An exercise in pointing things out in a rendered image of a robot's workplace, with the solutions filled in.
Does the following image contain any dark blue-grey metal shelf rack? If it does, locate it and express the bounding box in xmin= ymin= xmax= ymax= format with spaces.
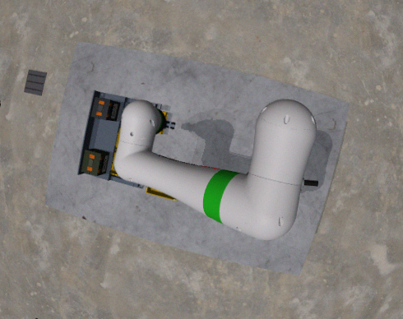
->
xmin=77 ymin=90 xmax=144 ymax=189

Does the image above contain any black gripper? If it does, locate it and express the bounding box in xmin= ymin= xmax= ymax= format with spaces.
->
xmin=164 ymin=121 xmax=175 ymax=129

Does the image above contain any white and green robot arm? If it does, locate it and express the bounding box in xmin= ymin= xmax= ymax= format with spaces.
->
xmin=114 ymin=99 xmax=318 ymax=240

